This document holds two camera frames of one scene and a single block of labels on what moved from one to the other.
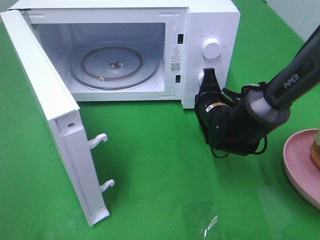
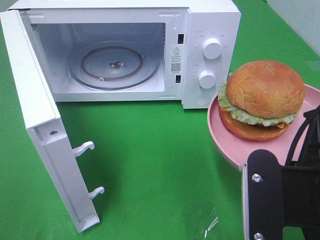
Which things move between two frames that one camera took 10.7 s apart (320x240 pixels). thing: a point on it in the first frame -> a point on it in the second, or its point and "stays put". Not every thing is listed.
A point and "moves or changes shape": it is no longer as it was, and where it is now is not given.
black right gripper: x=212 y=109 -> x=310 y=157
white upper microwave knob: x=211 y=48 stays put
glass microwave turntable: x=114 y=65 stays put
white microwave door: x=62 y=114 -> x=57 y=158
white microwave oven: x=138 y=50 stays put
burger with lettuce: x=315 y=153 moves or changes shape
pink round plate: x=304 y=175 -> x=234 y=151
